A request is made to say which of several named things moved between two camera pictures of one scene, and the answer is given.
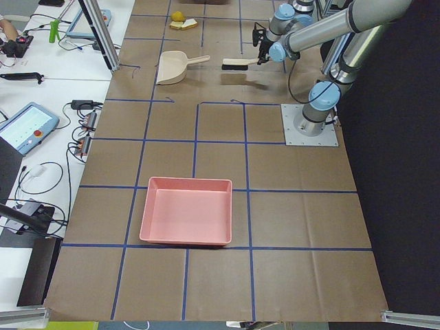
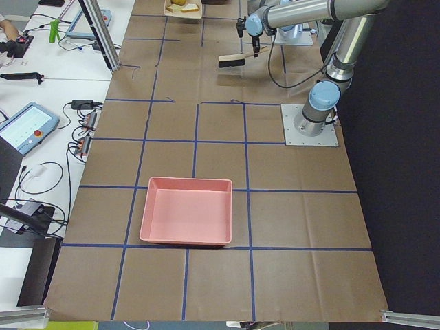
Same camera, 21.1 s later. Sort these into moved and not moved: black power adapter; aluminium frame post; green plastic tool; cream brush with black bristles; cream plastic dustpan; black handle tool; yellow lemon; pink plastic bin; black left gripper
Moved: yellow lemon; black left gripper; cream brush with black bristles; cream plastic dustpan
Not moved: green plastic tool; black power adapter; aluminium frame post; black handle tool; pink plastic bin
